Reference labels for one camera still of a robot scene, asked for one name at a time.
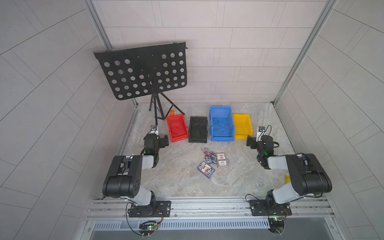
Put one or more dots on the right controller board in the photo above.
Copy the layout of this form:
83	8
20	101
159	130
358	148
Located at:
277	226

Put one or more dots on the left controller board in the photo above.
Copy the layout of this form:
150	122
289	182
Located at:
148	227

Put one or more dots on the blue plastic bin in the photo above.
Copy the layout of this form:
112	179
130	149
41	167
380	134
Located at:
222	124

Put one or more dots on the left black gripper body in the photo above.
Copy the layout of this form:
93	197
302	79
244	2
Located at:
163	141

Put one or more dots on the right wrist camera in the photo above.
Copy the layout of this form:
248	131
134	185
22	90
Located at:
260	132

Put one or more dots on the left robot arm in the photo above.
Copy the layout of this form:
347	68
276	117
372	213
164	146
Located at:
123	179

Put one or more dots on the aluminium rail frame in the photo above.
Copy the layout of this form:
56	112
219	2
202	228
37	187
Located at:
211	219

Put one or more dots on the yellow plastic bin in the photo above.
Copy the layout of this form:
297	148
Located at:
243	126

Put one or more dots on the small yellow block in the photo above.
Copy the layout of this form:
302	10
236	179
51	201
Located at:
288	179

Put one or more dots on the blue card box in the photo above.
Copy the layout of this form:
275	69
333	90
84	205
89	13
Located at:
205	169

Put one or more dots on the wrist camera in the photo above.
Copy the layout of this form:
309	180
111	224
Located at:
260	132
154	130

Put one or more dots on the red plastic bin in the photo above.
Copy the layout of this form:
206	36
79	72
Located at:
178	128

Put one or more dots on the controller board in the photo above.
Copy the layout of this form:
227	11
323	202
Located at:
148	227
277	226

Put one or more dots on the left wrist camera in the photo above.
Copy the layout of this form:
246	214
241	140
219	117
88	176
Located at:
154	130

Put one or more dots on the black perforated music stand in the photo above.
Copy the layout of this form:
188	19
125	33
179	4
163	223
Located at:
145	71

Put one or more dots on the white red card box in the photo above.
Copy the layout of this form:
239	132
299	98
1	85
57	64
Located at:
222	161

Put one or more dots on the black plastic bin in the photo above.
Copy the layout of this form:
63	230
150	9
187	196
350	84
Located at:
198	130

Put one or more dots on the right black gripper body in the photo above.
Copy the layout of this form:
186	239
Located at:
250	141

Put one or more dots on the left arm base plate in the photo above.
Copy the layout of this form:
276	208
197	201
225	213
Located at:
154	210

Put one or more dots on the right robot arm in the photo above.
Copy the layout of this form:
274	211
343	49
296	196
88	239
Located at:
307	176

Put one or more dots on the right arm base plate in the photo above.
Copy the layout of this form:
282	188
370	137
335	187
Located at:
262	208

